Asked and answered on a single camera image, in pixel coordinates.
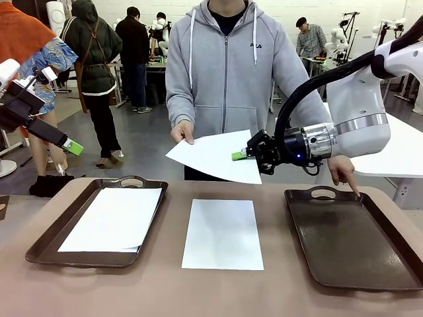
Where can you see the person's right hand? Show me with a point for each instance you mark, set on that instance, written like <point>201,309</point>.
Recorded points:
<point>183,132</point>

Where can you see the person in plaid shirt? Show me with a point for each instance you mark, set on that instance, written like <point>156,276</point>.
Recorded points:
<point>312,39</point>

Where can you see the figure in orange patterned clothes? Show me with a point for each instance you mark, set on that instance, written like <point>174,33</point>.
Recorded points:
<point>23,36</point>

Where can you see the dark brown board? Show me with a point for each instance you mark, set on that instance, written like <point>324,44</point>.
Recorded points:
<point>4,208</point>

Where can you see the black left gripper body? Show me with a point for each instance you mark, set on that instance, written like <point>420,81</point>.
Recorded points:
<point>16,109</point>

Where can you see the white round stand base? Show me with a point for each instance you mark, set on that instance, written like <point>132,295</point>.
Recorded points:
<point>6,168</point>

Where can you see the person's left hand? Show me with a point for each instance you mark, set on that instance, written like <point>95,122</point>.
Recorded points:
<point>342,168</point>

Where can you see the person in black jacket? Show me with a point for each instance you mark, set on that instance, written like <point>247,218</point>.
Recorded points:
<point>133,49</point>

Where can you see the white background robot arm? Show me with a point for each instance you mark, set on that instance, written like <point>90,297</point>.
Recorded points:
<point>338,39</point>
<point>160,33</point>
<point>393,24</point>

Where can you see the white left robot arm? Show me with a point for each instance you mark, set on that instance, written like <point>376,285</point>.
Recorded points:
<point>8,71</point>

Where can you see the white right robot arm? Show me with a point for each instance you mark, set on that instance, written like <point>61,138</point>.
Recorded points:
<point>357,99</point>

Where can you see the distant person in black top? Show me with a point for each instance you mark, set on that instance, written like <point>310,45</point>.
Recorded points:
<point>162,16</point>

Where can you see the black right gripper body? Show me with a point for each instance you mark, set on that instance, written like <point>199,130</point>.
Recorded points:
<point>281,148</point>

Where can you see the white table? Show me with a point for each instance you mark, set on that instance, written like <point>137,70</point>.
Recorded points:
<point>406,148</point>

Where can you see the person in dark green coat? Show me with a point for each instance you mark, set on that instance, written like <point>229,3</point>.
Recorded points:
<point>92,59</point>

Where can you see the brown plastic serving tray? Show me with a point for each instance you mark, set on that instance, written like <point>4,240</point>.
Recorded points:
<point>43,254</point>
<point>350,241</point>

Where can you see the person's right forearm grey sleeve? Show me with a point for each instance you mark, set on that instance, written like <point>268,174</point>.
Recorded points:
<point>178,105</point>

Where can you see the person in grey hoodie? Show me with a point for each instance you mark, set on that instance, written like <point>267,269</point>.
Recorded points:
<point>228,82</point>

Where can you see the black boots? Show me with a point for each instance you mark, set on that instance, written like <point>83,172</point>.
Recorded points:
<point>49,185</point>

